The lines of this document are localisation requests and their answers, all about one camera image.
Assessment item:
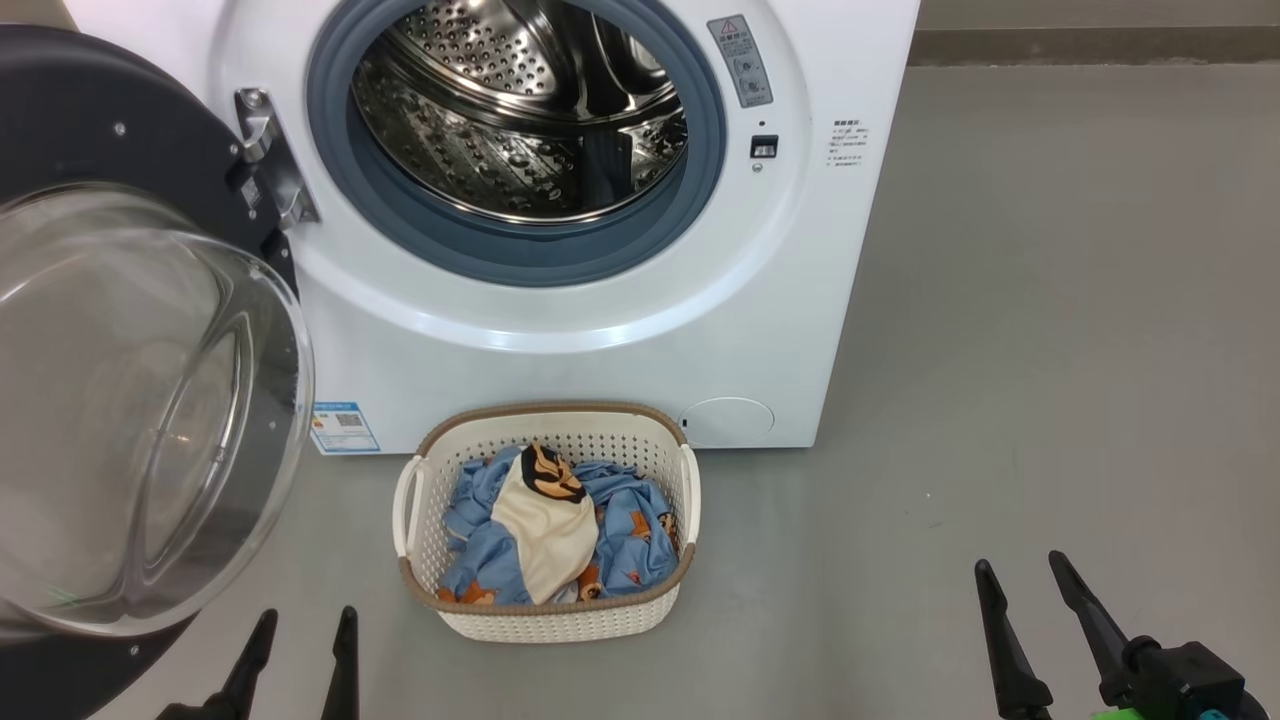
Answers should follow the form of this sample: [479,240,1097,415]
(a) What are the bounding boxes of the round white filter cover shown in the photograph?
[678,397,776,449]

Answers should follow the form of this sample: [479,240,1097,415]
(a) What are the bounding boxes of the blue energy label sticker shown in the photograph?
[310,402,381,455]

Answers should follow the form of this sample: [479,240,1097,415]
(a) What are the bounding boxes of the white washing machine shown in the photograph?
[62,0,922,456]

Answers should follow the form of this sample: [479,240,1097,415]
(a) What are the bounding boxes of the grey rubber door gasket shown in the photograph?
[306,0,728,289]

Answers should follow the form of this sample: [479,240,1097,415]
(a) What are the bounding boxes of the cream garment with bear face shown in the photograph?
[490,443,599,605]

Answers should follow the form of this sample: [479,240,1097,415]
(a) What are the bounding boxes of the cream perforated laundry basket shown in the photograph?
[392,401,702,644]

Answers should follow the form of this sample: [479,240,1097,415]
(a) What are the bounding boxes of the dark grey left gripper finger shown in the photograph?
[155,608,279,720]
[320,605,359,720]

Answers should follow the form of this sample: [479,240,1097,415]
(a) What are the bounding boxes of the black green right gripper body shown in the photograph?
[1095,636,1271,720]

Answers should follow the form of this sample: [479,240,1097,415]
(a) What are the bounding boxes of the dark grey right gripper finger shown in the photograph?
[1048,550,1136,706]
[974,559,1054,720]

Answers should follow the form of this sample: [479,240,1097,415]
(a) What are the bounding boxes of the dark round glass washer door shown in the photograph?
[0,24,317,720]

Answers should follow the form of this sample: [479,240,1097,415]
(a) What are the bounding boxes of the silver door hinge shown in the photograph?
[233,88,321,231]

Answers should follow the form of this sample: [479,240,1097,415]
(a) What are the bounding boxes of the grey warning sticker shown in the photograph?
[707,14,774,109]

